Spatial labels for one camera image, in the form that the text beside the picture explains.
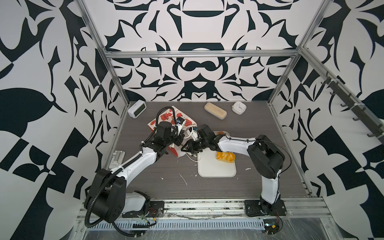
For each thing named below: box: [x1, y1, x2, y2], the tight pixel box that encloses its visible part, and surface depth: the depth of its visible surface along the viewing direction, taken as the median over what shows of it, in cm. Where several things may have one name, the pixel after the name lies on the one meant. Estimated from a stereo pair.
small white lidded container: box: [231, 101, 247, 115], surface depth 115 cm
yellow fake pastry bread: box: [216, 151, 236, 163], surface depth 89 cm
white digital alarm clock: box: [127, 99, 147, 119], surface depth 111 cm
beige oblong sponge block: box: [204, 102, 228, 120], surface depth 113 cm
